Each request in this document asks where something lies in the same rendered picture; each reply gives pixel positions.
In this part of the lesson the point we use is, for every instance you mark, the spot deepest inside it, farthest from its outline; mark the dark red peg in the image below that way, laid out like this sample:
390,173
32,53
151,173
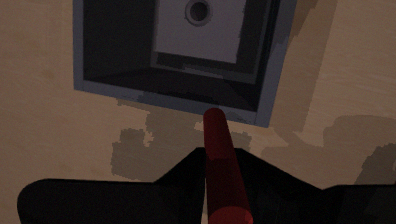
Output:
226,197

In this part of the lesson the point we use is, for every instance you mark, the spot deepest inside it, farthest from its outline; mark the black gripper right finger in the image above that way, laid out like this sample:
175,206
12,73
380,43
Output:
276,197

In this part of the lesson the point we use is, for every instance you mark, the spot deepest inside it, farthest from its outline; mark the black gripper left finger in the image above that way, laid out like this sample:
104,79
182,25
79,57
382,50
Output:
175,198

